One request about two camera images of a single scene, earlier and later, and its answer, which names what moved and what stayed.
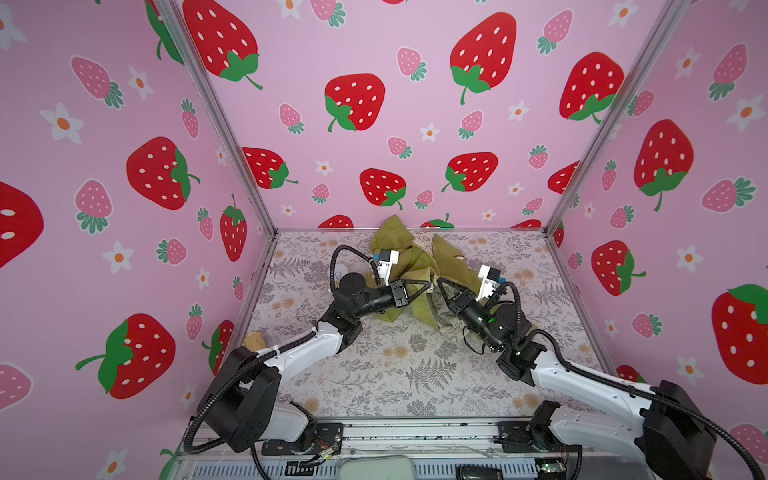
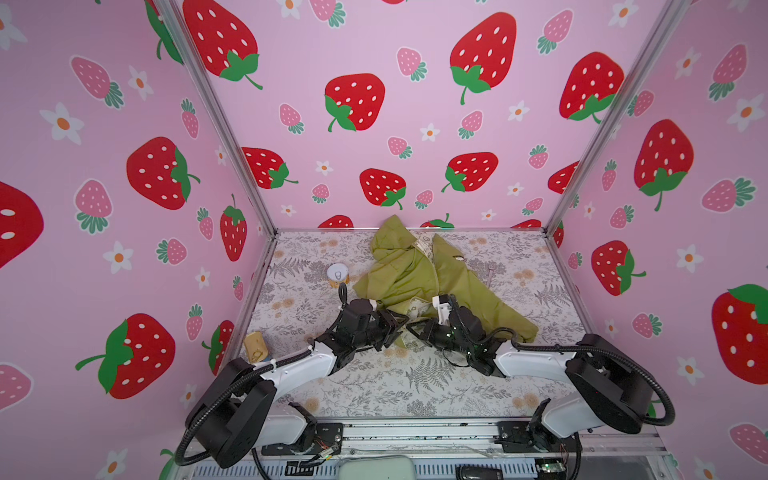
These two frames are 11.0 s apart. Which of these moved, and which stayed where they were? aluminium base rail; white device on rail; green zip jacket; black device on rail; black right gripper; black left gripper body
Moved: black left gripper body; black right gripper
Stayed: green zip jacket; black device on rail; aluminium base rail; white device on rail
